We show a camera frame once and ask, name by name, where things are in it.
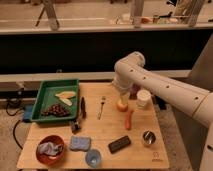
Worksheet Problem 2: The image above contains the blue power box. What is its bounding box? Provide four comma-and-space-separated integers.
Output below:
22, 105, 33, 123

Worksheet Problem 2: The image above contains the blue grey cloth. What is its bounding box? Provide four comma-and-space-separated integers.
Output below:
37, 142, 63, 156

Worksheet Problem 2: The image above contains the upper banana slice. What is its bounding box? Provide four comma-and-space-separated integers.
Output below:
55, 91, 76, 99

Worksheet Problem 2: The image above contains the dark red bowl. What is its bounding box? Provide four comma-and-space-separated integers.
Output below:
130, 84, 141, 99

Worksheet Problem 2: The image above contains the green plastic tray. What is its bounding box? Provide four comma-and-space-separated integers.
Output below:
31, 79, 79, 123

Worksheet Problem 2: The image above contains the orange bowl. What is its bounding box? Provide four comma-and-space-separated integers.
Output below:
36, 135, 65, 166

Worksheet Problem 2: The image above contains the orange carrot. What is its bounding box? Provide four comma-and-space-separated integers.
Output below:
125, 110, 134, 130

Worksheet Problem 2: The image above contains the blue glass cup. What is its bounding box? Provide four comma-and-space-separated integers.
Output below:
85, 149, 101, 168

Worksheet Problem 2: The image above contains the small dark clip tool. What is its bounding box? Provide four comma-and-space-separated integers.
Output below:
70, 116, 82, 134

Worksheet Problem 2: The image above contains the dark grapes bunch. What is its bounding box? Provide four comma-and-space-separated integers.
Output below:
42, 104, 70, 117

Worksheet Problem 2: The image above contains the lower banana slice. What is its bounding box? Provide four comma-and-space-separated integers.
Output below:
60, 98, 72, 106

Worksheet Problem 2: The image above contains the yellow apple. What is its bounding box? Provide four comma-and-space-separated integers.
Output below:
116, 100, 128, 112

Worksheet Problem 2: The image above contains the dark marker pen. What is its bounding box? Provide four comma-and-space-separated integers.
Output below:
81, 97, 86, 119

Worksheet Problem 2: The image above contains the small metal cup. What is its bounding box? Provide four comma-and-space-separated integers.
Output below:
142, 131, 156, 146

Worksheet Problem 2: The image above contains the blue sponge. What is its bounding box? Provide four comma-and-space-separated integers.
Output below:
69, 136, 91, 151

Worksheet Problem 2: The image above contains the silver metal fork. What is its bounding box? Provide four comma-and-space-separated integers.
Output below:
97, 96, 106, 120

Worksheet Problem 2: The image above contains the black cable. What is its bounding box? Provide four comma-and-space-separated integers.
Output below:
5, 87, 26, 150

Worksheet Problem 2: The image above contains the black rectangular block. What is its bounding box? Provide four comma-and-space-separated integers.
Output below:
108, 136, 131, 154

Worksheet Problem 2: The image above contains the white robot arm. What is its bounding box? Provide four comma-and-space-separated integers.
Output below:
112, 52, 213, 171

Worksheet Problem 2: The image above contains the white plastic cup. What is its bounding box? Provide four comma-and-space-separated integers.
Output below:
137, 89, 151, 107

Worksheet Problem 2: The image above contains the banana slice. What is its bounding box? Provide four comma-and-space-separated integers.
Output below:
60, 98, 72, 106
55, 91, 76, 99

